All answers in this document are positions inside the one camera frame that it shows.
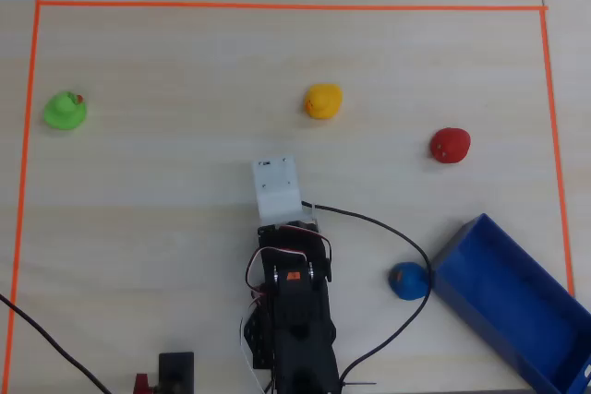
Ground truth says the blue rubber duck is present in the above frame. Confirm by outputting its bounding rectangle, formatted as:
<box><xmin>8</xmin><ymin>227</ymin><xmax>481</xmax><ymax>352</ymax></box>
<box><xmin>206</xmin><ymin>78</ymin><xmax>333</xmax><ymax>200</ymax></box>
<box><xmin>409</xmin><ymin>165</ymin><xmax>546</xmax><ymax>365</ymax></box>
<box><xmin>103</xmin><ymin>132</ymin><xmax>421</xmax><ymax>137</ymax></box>
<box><xmin>388</xmin><ymin>261</ymin><xmax>433</xmax><ymax>302</ymax></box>

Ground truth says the red rubber duck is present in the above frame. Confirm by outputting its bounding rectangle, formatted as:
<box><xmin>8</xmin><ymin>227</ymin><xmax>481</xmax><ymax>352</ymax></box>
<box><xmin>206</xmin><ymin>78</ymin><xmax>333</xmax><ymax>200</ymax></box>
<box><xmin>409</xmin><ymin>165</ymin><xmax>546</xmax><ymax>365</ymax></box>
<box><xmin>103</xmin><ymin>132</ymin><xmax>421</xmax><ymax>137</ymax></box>
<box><xmin>429</xmin><ymin>126</ymin><xmax>472</xmax><ymax>164</ymax></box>

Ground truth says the black clamp block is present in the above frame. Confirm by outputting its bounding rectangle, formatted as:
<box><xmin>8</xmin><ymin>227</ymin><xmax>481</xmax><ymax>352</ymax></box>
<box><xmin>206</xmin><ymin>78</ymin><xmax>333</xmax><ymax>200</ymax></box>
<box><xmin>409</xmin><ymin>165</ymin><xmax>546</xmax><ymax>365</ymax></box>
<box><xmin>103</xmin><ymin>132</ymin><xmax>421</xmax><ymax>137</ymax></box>
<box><xmin>158</xmin><ymin>351</ymin><xmax>196</xmax><ymax>394</ymax></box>

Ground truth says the green rubber duck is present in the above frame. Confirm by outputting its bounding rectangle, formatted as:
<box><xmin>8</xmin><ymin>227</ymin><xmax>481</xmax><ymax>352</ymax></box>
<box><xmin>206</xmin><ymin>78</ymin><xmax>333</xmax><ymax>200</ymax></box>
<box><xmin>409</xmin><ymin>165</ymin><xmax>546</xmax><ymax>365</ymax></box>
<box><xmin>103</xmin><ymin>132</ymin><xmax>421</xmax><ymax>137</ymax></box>
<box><xmin>42</xmin><ymin>90</ymin><xmax>88</xmax><ymax>131</ymax></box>

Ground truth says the black camera cable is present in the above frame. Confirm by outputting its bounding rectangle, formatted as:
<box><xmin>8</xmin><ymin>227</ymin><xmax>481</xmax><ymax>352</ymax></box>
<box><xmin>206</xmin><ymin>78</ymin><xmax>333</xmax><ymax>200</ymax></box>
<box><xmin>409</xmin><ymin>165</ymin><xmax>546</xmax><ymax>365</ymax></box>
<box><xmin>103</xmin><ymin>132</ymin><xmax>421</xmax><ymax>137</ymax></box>
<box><xmin>300</xmin><ymin>201</ymin><xmax>435</xmax><ymax>394</ymax></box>

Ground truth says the blue plastic box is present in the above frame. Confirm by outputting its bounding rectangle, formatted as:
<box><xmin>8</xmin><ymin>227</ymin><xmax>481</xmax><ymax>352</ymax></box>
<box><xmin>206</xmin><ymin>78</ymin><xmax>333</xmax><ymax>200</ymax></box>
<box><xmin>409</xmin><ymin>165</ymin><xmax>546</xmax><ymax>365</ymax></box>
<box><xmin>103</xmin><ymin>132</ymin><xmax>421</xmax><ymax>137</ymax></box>
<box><xmin>428</xmin><ymin>212</ymin><xmax>591</xmax><ymax>394</ymax></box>

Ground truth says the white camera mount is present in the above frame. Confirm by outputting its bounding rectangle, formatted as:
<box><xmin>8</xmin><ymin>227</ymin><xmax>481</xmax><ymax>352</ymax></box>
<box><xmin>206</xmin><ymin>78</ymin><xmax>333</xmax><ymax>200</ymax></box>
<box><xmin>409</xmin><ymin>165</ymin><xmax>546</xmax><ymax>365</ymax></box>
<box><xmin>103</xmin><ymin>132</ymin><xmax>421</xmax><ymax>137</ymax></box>
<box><xmin>251</xmin><ymin>153</ymin><xmax>320</xmax><ymax>230</ymax></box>

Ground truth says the long horizontal orange tape strip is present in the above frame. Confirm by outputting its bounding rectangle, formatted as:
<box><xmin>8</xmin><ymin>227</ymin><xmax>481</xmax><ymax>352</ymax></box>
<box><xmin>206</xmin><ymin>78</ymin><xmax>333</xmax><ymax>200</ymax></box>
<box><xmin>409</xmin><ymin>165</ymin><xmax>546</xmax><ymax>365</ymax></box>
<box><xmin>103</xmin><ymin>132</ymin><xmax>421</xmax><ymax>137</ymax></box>
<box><xmin>35</xmin><ymin>0</ymin><xmax>549</xmax><ymax>13</ymax></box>

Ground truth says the yellow rubber duck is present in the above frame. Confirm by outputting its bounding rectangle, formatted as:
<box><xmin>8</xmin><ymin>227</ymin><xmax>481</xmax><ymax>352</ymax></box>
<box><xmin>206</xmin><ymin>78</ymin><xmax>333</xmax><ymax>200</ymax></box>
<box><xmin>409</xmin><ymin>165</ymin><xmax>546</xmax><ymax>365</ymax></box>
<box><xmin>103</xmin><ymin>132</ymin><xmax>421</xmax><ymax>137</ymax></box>
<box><xmin>303</xmin><ymin>83</ymin><xmax>344</xmax><ymax>121</ymax></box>

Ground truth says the black power cable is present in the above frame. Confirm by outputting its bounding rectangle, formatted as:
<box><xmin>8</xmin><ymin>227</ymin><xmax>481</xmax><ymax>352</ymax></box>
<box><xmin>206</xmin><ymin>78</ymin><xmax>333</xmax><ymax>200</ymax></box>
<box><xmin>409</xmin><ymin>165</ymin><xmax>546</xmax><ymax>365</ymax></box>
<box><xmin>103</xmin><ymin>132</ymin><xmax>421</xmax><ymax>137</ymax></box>
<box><xmin>0</xmin><ymin>293</ymin><xmax>113</xmax><ymax>394</ymax></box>

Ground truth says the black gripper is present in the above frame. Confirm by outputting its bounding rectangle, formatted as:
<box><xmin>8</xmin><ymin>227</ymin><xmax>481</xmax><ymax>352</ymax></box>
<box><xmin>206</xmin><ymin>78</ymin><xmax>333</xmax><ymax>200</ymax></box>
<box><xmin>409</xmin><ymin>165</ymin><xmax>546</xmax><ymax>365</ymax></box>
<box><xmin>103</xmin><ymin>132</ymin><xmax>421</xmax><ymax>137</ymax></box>
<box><xmin>295</xmin><ymin>209</ymin><xmax>321</xmax><ymax>232</ymax></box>

